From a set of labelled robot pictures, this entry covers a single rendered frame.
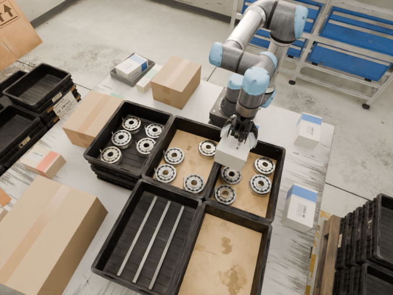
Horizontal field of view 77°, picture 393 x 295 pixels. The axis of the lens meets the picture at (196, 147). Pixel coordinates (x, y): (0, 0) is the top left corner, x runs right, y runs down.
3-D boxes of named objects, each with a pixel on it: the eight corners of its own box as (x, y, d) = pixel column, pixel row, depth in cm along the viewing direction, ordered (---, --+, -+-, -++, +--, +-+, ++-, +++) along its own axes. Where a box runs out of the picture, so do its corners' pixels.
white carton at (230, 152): (230, 127, 113) (233, 114, 106) (255, 137, 111) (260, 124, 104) (213, 161, 103) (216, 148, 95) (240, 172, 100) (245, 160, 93)
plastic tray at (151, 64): (134, 57, 193) (133, 52, 189) (155, 67, 188) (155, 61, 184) (110, 76, 179) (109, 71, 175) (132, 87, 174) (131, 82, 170)
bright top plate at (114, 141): (119, 127, 134) (119, 127, 133) (134, 134, 132) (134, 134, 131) (107, 141, 129) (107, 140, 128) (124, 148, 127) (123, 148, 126)
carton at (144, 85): (156, 71, 185) (155, 64, 180) (163, 74, 184) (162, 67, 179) (137, 91, 173) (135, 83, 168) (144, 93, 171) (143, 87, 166)
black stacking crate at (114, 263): (143, 188, 120) (140, 178, 110) (201, 209, 115) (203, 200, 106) (98, 275, 98) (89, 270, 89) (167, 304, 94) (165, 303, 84)
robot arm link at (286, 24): (248, 92, 148) (279, -7, 103) (272, 100, 145) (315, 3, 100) (241, 105, 141) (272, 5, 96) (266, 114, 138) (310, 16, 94)
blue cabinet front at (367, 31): (306, 59, 264) (333, 5, 218) (378, 81, 250) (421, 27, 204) (306, 61, 263) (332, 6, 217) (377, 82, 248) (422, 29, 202)
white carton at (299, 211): (288, 189, 135) (294, 182, 128) (310, 198, 133) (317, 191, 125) (280, 223, 124) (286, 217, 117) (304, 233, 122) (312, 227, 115)
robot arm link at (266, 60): (249, 43, 82) (238, 61, 77) (282, 54, 80) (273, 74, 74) (244, 62, 89) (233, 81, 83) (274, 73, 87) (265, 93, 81)
